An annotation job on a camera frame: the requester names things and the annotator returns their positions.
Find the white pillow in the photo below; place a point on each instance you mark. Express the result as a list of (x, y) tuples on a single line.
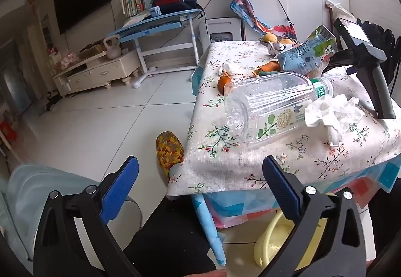
[(338, 10)]

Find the row of books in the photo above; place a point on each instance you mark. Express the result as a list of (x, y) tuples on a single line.
[(133, 2)]

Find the clear plastic bottle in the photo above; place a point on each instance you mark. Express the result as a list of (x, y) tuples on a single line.
[(266, 101)]

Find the floral tablecloth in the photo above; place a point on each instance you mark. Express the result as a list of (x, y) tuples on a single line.
[(219, 157)]

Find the red stool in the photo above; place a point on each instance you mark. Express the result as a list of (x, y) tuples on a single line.
[(7, 131)]

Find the blue white milk carton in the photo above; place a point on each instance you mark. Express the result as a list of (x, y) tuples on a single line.
[(300, 57)]

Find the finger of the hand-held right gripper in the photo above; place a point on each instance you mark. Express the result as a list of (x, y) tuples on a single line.
[(340, 59)]

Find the large white tissue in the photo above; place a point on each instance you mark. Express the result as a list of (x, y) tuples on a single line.
[(335, 114)]

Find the long orange peel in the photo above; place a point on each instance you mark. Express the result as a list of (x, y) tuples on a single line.
[(269, 67)]

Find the black shoes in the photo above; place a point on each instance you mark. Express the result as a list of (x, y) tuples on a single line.
[(53, 100)]

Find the orange fruit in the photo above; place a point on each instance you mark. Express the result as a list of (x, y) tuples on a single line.
[(270, 38), (286, 41)]

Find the colourful patterned slipper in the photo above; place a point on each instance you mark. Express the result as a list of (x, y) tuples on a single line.
[(169, 148)]

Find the cream television stand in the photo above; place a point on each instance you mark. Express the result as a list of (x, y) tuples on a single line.
[(94, 73)]

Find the pink items on stand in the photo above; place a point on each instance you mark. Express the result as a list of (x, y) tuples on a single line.
[(64, 59)]

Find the light blue padded chair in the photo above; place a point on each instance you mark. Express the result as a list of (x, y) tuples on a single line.
[(25, 189)]

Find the yellow plastic basin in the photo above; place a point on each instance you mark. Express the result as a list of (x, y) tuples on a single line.
[(272, 242)]

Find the black jacket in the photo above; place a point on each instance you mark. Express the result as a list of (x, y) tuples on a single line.
[(380, 35)]

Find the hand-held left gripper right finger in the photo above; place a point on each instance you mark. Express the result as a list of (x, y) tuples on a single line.
[(282, 189)]

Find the pink kettlebell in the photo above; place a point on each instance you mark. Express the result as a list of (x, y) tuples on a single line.
[(112, 49)]

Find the dark fruit plate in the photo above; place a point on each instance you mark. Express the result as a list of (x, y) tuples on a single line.
[(297, 43)]

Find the blue study desk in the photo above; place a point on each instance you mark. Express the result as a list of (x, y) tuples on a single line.
[(156, 21)]

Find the small curved orange peel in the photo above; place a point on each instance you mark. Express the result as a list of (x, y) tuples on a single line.
[(224, 84)]

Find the colourful printed bag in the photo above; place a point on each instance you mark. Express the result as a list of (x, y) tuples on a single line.
[(250, 13)]

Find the small white tissue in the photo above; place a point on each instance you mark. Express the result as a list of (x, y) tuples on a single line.
[(226, 67)]

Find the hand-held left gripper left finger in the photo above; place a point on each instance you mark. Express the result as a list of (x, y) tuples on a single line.
[(122, 189)]

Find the person's black trouser leg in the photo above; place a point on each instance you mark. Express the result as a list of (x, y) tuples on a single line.
[(172, 233)]

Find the blue wrapped table leg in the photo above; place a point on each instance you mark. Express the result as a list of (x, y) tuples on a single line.
[(210, 230)]

